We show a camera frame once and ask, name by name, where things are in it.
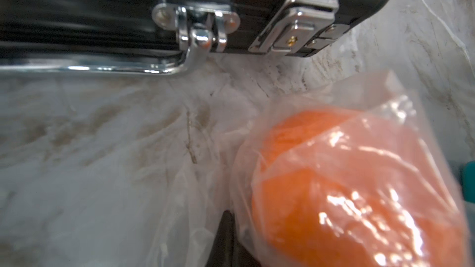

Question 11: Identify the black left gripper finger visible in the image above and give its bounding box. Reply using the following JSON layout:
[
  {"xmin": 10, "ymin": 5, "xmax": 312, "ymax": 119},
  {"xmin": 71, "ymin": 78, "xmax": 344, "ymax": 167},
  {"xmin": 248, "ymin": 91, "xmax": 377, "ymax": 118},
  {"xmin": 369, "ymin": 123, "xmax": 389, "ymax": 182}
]
[{"xmin": 205, "ymin": 210, "xmax": 236, "ymax": 267}]

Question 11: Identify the clear zip-top plastic bag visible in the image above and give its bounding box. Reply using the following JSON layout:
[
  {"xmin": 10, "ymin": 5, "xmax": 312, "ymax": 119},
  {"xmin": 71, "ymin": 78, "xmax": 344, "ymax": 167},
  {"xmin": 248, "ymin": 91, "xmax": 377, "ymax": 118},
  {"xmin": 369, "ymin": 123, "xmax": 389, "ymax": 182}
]
[{"xmin": 1, "ymin": 71, "xmax": 272, "ymax": 267}]

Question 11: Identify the orange fruit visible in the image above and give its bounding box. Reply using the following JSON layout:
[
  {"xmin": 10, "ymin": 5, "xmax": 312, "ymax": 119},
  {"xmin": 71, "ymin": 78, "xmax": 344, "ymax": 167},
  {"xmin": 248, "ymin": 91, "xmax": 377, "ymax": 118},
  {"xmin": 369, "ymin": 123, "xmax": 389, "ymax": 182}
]
[{"xmin": 251, "ymin": 108, "xmax": 466, "ymax": 267}]

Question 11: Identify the black ribbed metal briefcase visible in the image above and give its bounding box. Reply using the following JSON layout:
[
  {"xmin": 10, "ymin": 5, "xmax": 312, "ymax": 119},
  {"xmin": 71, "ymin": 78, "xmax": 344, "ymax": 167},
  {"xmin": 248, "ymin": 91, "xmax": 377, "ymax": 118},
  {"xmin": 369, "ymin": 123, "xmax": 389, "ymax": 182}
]
[{"xmin": 1, "ymin": 0, "xmax": 389, "ymax": 76}]

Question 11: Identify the teal plastic mesh basket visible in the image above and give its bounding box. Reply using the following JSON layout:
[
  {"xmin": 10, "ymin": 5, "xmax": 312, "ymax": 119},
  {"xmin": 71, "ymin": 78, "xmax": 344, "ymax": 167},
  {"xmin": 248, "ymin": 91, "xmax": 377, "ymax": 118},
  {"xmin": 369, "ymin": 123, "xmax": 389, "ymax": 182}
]
[{"xmin": 461, "ymin": 161, "xmax": 475, "ymax": 203}]

